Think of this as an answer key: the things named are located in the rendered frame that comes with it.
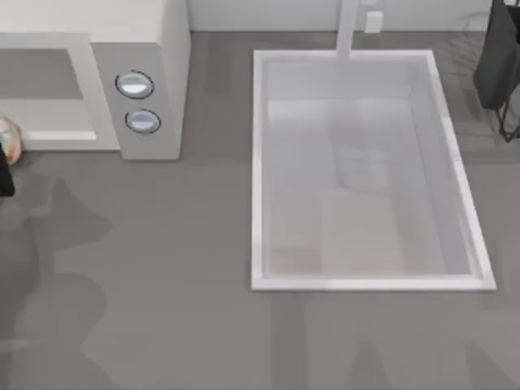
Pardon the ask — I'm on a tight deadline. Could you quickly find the white sink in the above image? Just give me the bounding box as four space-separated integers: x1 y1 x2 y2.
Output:
250 49 497 292

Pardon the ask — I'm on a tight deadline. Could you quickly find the round microwave knob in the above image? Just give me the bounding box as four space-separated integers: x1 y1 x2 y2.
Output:
115 70 155 100
123 108 163 135

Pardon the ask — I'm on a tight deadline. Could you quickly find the pale microwave oven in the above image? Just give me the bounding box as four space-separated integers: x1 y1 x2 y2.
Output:
0 0 192 162

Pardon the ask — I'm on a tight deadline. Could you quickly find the tall white tap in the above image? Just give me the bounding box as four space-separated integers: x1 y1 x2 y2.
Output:
335 0 360 63

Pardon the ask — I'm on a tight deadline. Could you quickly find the pale patterned cup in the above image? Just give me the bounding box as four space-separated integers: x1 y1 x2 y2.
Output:
0 116 24 166

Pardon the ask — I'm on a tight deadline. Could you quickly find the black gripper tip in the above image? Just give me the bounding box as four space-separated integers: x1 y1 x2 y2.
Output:
0 142 16 199

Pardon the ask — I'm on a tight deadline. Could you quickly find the white wall socket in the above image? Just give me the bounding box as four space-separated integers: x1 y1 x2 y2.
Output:
363 11 384 34

